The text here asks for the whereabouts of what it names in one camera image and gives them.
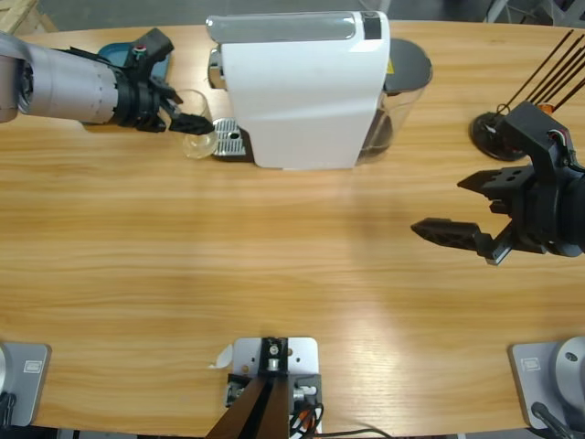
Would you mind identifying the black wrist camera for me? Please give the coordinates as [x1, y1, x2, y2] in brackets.
[130, 27, 176, 81]
[495, 101, 578, 184]

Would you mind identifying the white metal frame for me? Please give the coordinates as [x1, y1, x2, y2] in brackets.
[484, 0, 585, 27]

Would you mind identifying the white paper scrap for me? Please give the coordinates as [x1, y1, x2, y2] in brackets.
[208, 343, 235, 370]

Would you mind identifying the silver slotted drip tray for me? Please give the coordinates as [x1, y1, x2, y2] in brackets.
[210, 117, 255, 164]

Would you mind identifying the dark camera post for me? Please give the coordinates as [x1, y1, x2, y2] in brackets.
[204, 337, 293, 439]

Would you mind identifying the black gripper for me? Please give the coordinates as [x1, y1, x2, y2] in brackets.
[409, 165, 561, 268]
[111, 68, 217, 135]

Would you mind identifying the white mount plate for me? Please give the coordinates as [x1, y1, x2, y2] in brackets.
[226, 337, 324, 435]

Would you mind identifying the black capsule holder with rods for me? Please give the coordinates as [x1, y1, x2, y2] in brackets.
[469, 29, 585, 162]

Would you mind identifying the black cable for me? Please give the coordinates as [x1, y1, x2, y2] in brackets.
[0, 391, 18, 427]
[532, 401, 575, 439]
[314, 425, 392, 439]

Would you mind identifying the orange cable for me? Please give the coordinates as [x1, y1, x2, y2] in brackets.
[290, 404, 324, 435]

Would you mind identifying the clear water tank dark lid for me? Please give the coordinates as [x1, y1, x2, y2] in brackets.
[358, 37, 434, 166]

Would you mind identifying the clear drinking glass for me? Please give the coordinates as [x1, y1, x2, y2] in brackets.
[175, 88, 219, 161]

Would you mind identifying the white capsule coffee machine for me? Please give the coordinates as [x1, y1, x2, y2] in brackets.
[204, 9, 392, 173]

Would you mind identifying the wooden pallet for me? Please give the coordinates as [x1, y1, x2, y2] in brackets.
[0, 0, 59, 40]

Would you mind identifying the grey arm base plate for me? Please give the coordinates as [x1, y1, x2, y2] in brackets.
[0, 341, 53, 427]
[509, 336, 585, 431]

